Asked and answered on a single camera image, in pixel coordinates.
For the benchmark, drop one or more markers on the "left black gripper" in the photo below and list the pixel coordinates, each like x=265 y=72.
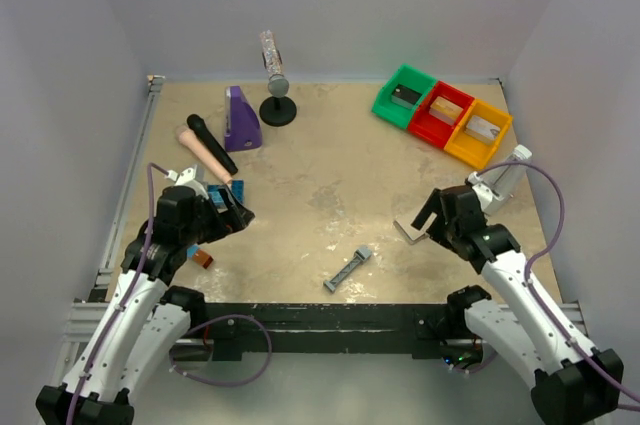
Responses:
x=220 y=215

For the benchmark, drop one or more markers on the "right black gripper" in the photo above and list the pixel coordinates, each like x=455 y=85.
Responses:
x=439 y=217

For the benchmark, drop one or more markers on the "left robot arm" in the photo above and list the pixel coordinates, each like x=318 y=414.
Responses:
x=146 y=314

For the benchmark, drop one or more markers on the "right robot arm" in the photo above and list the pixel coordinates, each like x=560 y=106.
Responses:
x=571 y=380

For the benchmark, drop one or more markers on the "purple wedge holder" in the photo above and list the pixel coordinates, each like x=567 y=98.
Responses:
x=242 y=128

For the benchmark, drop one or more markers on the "white card in yellow bin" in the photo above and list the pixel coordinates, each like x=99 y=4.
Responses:
x=482 y=130

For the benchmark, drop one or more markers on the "tan card in red bin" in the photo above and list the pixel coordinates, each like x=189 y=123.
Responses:
x=445 y=110

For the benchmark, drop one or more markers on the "black card in green bin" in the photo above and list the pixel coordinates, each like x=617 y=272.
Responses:
x=404 y=96

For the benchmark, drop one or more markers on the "blue toy brick block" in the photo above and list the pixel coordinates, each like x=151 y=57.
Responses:
x=217 y=193

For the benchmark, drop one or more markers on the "brown orange block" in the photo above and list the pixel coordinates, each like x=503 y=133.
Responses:
x=200 y=257

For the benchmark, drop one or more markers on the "white grey stand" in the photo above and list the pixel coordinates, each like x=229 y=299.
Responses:
x=509 y=176

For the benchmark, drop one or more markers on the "grey truss bar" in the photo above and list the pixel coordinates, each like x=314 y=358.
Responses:
x=361 y=255

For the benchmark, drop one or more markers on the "beige microphone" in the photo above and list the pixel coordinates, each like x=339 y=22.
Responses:
x=188 y=139

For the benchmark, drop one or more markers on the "yellow storage bin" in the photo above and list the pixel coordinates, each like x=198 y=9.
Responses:
x=469 y=150

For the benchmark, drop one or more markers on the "black round stand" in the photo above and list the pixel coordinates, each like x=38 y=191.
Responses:
x=278 y=112

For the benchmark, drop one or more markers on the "red storage bin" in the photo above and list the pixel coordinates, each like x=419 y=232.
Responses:
x=428 y=128

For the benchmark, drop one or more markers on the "green storage bin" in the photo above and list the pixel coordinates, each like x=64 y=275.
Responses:
x=410 y=77

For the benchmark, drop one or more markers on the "glitter microphone on stand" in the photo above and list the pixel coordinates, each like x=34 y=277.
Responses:
x=278 y=85

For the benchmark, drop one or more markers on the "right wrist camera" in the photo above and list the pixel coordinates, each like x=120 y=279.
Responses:
x=484 y=185

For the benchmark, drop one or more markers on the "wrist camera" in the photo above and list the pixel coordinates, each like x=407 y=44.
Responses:
x=192 y=177
x=484 y=185

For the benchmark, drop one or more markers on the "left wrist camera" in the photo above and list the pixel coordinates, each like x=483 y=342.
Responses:
x=192 y=177

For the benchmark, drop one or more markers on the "black base frame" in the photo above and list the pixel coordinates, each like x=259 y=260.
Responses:
x=422 y=331

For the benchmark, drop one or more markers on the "aluminium frame rail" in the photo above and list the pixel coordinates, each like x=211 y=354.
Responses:
x=108 y=262

